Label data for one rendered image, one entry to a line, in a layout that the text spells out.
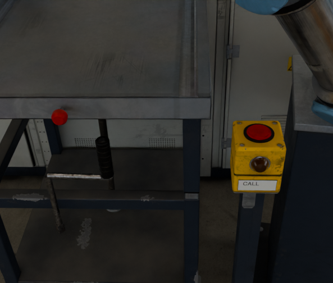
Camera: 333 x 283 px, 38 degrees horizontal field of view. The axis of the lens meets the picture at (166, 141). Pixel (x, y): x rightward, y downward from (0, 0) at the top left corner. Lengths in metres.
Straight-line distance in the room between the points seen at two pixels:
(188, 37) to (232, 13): 0.44
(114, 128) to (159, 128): 0.18
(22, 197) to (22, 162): 0.82
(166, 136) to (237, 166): 1.13
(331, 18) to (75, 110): 0.54
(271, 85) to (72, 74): 0.88
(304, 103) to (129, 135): 0.92
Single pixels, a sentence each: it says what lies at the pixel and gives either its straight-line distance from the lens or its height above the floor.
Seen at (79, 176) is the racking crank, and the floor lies 0.65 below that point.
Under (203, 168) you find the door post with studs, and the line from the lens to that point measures 2.01.
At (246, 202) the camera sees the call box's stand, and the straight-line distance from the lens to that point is 0.88.
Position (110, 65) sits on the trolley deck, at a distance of 1.10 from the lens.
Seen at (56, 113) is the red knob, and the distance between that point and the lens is 0.99.
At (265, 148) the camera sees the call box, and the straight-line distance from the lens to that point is 0.77.
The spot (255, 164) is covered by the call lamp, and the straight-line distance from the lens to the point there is 0.77.
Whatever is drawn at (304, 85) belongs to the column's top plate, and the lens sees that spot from 1.23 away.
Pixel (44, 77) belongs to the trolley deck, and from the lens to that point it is 1.09.
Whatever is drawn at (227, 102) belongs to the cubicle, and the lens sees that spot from 1.78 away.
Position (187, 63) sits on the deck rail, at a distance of 1.09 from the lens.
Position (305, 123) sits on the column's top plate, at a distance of 1.10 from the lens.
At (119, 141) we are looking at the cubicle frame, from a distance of 1.93.
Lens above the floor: 1.38
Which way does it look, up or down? 38 degrees down
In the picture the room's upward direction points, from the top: 2 degrees counter-clockwise
